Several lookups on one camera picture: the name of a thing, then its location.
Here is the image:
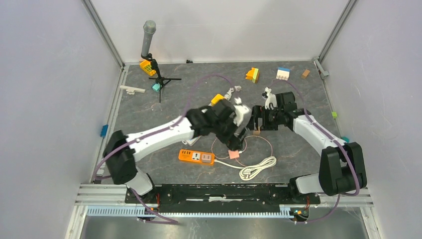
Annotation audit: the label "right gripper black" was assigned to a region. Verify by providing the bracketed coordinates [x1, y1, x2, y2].
[246, 106, 283, 131]

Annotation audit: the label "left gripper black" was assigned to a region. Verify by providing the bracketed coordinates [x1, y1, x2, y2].
[212, 116, 249, 152]

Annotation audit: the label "thin pink usb cable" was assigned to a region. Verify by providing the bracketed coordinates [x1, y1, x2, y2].
[211, 134, 274, 167]

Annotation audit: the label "small pink charger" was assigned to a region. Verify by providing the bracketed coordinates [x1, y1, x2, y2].
[228, 150, 240, 159]

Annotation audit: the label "yellow cube socket adapter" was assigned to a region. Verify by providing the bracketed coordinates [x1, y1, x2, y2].
[211, 94, 225, 106]

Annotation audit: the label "orange power strip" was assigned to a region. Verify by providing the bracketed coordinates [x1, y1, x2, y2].
[178, 149, 215, 166]

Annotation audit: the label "dusty pink usb adapter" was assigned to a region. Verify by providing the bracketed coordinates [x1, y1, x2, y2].
[201, 153, 213, 163]

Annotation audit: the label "white multicolour power strip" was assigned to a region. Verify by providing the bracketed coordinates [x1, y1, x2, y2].
[182, 136, 201, 146]

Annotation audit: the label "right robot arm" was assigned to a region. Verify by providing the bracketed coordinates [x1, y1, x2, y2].
[248, 88, 367, 203]

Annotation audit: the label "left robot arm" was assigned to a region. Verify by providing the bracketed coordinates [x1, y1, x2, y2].
[103, 99, 252, 203]

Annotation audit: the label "orange green toy blocks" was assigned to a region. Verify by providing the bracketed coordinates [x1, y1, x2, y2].
[245, 67, 259, 83]

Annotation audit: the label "white blue toy block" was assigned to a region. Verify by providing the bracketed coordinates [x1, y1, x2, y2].
[276, 67, 290, 81]

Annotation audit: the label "brown wooden block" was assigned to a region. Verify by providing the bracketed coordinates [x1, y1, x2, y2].
[301, 69, 310, 79]

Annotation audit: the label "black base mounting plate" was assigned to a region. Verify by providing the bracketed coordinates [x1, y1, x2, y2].
[141, 183, 320, 213]

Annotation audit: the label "white flat plastic piece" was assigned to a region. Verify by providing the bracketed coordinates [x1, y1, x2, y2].
[119, 85, 145, 95]

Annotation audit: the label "grey microphone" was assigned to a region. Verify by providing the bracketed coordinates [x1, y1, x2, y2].
[141, 20, 156, 59]

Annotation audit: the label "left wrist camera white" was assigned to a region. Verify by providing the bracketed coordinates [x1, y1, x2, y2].
[233, 97, 252, 127]

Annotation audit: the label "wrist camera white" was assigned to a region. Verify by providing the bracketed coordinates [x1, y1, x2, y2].
[233, 97, 252, 127]
[262, 87, 278, 110]

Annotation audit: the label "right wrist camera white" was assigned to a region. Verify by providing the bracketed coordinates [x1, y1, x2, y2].
[262, 87, 278, 110]

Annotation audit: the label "white power strip cord plug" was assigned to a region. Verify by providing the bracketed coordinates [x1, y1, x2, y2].
[224, 86, 242, 101]

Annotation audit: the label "white coiled orange-strip cable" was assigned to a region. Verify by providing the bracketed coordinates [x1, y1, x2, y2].
[214, 156, 277, 181]

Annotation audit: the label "teal clip right rail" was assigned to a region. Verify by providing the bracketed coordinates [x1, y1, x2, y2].
[341, 136, 350, 143]

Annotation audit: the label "blue clip left rail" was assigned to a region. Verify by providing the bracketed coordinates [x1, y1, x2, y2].
[100, 124, 108, 138]

